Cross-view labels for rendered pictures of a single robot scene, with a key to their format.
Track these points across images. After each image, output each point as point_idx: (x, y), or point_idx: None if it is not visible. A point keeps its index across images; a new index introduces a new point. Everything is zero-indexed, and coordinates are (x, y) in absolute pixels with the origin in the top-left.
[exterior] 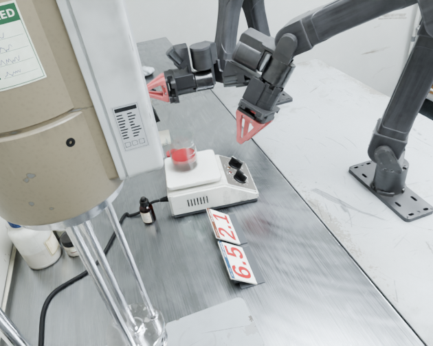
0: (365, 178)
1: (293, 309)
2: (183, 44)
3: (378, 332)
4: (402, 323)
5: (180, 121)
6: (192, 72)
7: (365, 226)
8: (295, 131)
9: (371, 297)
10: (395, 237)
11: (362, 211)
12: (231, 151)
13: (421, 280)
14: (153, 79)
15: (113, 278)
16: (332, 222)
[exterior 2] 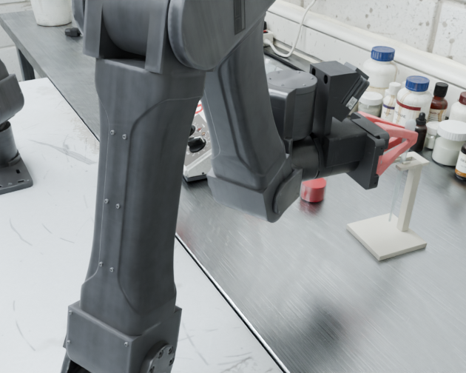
0: (18, 167)
1: None
2: (332, 72)
3: (84, 91)
4: (66, 94)
5: (376, 295)
6: (314, 139)
7: (53, 135)
8: (86, 259)
9: (79, 101)
10: (31, 129)
11: (47, 145)
12: (217, 214)
13: (34, 109)
14: (395, 127)
15: None
16: (86, 137)
